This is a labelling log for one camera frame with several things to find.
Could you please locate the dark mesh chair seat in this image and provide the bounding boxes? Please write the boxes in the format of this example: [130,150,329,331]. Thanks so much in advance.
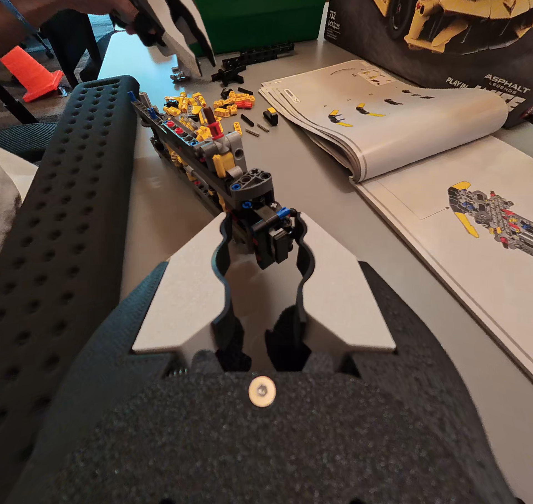
[0,123,59,164]

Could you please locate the pile of yellow lego pieces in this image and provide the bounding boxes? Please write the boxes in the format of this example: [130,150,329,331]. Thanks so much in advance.
[162,89,255,142]

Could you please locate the grey black lego chassis assembly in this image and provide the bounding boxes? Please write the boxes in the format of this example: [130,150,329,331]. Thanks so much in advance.
[131,91,297,270]

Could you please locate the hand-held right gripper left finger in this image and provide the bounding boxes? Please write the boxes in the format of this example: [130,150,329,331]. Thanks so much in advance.
[132,211,246,355]

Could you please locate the black lego beams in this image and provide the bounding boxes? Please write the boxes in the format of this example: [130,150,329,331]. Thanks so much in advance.
[210,42,295,87]

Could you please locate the black perforated armrest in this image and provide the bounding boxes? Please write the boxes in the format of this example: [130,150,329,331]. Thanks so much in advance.
[0,75,140,484]

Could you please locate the lego set box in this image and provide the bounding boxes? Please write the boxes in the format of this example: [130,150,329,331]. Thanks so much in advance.
[324,0,533,129]

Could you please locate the green plastic bin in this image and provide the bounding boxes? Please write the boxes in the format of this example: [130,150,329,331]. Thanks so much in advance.
[182,0,334,57]

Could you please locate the orange traffic cone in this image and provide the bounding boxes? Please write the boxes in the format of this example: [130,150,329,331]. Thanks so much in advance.
[0,46,65,103]

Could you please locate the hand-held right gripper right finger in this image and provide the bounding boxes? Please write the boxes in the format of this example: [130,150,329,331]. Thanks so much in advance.
[291,211,396,356]

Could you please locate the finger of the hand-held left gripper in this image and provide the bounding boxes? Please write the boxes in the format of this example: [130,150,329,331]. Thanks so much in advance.
[144,0,203,77]
[171,0,217,68]

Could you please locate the white instruction booklet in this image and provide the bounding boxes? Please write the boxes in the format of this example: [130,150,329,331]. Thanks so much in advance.
[258,59,533,381]

